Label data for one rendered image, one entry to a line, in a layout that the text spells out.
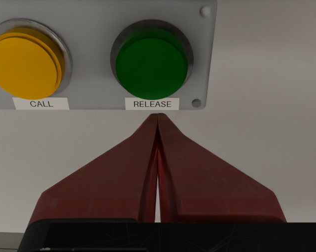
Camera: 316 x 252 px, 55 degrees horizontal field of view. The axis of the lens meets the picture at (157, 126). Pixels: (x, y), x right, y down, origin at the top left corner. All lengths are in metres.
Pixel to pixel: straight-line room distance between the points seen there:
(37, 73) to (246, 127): 0.23
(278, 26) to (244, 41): 0.03
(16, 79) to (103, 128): 0.16
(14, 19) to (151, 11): 0.07
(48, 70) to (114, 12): 0.05
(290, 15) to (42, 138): 0.28
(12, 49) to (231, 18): 0.18
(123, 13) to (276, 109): 0.21
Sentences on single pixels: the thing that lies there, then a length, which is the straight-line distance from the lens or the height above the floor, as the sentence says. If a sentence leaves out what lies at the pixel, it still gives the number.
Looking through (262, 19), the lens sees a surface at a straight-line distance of 0.29.
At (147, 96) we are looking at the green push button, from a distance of 0.18.
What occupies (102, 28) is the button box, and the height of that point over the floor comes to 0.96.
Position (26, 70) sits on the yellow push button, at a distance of 0.18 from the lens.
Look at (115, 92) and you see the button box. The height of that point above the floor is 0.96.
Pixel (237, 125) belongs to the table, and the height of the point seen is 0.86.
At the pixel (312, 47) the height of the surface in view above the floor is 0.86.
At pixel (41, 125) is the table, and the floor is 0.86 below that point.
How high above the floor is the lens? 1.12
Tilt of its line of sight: 54 degrees down
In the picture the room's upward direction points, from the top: 180 degrees clockwise
